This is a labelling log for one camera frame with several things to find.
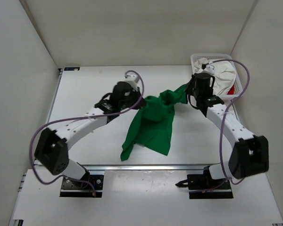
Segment green polo shirt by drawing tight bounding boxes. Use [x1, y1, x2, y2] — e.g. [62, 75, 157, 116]
[120, 84, 188, 161]

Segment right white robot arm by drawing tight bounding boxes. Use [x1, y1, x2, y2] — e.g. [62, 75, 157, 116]
[176, 73, 269, 190]

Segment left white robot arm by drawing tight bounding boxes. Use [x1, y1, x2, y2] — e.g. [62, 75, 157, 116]
[30, 78, 145, 188]

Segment white t shirt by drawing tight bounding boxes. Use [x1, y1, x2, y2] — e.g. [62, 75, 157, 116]
[194, 57, 237, 95]

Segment red t shirt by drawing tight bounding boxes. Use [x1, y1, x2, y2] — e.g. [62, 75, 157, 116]
[227, 85, 235, 95]

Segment white plastic basket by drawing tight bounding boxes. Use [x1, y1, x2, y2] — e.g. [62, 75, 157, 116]
[191, 53, 242, 101]

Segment blue label sticker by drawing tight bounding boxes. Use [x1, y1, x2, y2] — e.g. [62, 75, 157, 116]
[64, 67, 80, 71]

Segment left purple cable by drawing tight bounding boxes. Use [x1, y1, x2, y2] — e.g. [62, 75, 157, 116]
[29, 70, 146, 186]

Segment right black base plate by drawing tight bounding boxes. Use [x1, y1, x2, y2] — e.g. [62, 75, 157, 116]
[187, 174, 233, 200]

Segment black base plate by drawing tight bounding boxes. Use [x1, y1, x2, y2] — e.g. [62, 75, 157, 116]
[60, 174, 104, 198]
[187, 174, 233, 200]

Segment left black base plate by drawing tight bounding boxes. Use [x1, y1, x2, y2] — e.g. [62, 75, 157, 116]
[60, 174, 104, 198]

